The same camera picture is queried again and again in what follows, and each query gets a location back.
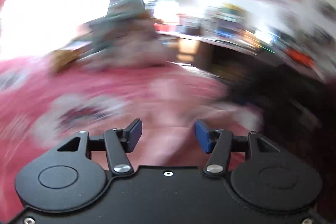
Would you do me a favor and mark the pink sweatshirt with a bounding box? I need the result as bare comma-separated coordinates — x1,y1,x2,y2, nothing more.
136,80,262,167

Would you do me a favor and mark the pink floral bed blanket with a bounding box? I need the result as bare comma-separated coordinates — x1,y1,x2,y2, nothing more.
0,57,253,222

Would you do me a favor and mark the white purple floral garment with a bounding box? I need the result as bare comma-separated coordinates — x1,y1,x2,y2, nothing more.
79,16,172,70

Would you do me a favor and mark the small yellow brown garment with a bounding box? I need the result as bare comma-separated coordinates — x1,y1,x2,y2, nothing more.
49,49,80,73

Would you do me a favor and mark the cluttered desk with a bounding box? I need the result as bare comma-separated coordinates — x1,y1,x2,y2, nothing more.
153,3,335,83

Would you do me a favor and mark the teal printed pajama garment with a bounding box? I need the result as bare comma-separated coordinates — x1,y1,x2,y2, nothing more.
85,0,146,51

